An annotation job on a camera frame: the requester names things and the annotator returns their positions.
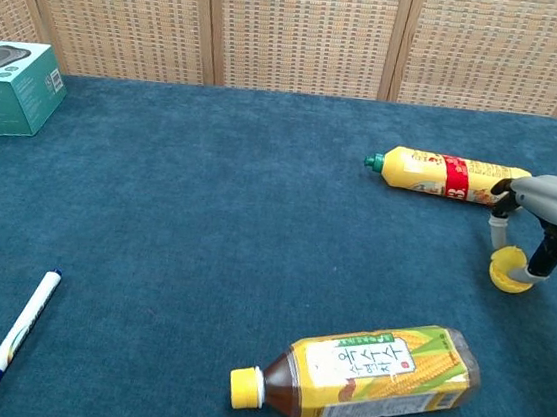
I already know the yellow squeeze bottle red label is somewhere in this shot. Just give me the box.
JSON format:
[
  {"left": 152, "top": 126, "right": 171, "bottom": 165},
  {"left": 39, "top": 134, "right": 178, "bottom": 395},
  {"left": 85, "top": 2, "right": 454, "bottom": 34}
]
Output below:
[{"left": 360, "top": 142, "right": 535, "bottom": 212}]

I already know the teal speaker product box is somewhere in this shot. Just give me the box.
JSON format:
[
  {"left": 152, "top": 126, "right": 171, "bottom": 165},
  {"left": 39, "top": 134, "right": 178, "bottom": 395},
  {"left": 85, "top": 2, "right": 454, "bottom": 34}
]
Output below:
[{"left": 0, "top": 39, "right": 73, "bottom": 148}]

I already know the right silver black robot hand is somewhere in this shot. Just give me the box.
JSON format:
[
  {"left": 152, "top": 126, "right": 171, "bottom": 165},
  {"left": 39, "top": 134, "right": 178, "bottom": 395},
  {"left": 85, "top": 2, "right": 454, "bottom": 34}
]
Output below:
[{"left": 479, "top": 165, "right": 557, "bottom": 297}]

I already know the corn tea plastic bottle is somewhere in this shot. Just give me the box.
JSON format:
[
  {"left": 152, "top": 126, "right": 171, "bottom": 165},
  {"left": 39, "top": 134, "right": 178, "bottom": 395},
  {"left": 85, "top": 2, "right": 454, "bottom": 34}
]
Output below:
[{"left": 225, "top": 303, "right": 488, "bottom": 417}]

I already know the white marker pen blue cap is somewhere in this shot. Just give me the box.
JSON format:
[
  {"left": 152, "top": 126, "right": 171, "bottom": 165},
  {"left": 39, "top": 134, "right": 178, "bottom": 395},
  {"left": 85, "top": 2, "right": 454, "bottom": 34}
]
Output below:
[{"left": 0, "top": 262, "right": 63, "bottom": 417}]

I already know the yellow scalloped round cap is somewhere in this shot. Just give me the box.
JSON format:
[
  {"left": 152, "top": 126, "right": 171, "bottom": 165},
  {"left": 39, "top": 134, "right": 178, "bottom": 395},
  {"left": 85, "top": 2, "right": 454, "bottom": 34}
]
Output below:
[{"left": 486, "top": 243, "right": 540, "bottom": 297}]

